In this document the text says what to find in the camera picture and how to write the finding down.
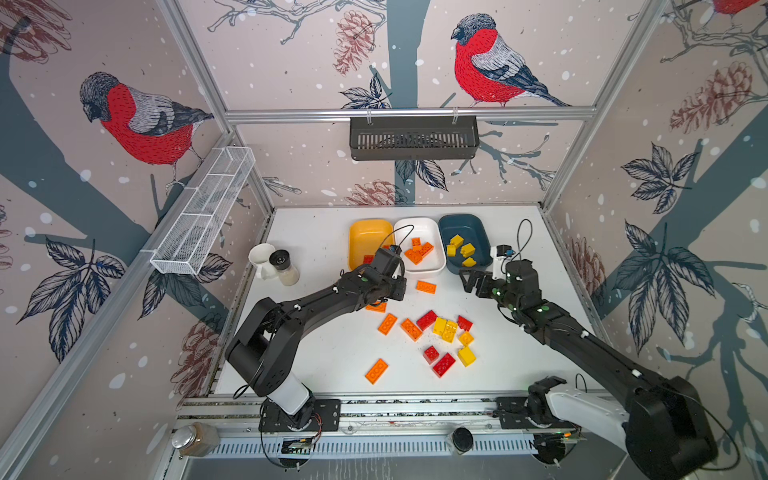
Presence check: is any orange lego brick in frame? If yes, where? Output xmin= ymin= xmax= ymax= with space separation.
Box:
xmin=416 ymin=280 xmax=437 ymax=294
xmin=405 ymin=242 xmax=434 ymax=265
xmin=378 ymin=313 xmax=398 ymax=335
xmin=400 ymin=319 xmax=423 ymax=342
xmin=365 ymin=359 xmax=389 ymax=385

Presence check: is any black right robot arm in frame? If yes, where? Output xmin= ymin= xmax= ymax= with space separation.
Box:
xmin=459 ymin=260 xmax=718 ymax=479

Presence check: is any orange lego brick near arm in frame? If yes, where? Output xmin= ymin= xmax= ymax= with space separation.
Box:
xmin=366 ymin=302 xmax=387 ymax=313

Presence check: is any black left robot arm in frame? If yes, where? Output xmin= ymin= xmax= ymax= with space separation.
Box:
xmin=225 ymin=245 xmax=407 ymax=426

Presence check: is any yellow plastic container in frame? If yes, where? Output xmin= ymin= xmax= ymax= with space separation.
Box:
xmin=348 ymin=219 xmax=393 ymax=270

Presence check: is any white plastic container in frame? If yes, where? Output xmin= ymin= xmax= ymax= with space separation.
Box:
xmin=394 ymin=217 xmax=447 ymax=280

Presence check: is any red lego brick pile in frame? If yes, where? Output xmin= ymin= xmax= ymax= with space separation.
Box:
xmin=416 ymin=310 xmax=437 ymax=331

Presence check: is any small yellow lego brick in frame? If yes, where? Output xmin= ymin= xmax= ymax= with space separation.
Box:
xmin=459 ymin=331 xmax=474 ymax=347

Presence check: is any yellow lego brick large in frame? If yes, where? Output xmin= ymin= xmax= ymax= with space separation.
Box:
xmin=433 ymin=317 xmax=458 ymax=343

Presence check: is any teal plastic container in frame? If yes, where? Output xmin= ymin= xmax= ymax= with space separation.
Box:
xmin=438 ymin=214 xmax=492 ymax=274

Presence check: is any yellow lego brick front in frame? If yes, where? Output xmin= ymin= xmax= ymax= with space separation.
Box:
xmin=457 ymin=347 xmax=477 ymax=367

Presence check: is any small red lego brick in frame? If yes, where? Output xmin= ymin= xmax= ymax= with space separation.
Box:
xmin=423 ymin=346 xmax=440 ymax=365

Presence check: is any orange lego brick front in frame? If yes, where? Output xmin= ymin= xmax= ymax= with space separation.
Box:
xmin=365 ymin=359 xmax=389 ymax=385

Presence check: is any black lidded shaker jar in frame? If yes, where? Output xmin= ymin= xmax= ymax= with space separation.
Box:
xmin=269 ymin=249 xmax=300 ymax=286

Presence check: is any red lego brick front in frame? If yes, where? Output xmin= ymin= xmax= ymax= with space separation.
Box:
xmin=432 ymin=353 xmax=456 ymax=378

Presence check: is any white cup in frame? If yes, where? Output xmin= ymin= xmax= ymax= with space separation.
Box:
xmin=248 ymin=243 xmax=278 ymax=280

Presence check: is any glass jar front left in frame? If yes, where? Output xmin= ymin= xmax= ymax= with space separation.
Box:
xmin=171 ymin=422 xmax=220 ymax=457

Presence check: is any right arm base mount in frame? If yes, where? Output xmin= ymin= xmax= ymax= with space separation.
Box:
xmin=493 ymin=376 xmax=577 ymax=430

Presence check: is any black wire wall basket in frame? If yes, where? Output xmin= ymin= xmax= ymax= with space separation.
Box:
xmin=349 ymin=116 xmax=480 ymax=161

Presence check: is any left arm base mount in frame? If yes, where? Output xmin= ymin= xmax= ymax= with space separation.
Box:
xmin=259 ymin=396 xmax=341 ymax=433

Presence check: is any white wire wall basket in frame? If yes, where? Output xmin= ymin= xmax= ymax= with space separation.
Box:
xmin=150 ymin=146 xmax=255 ymax=275

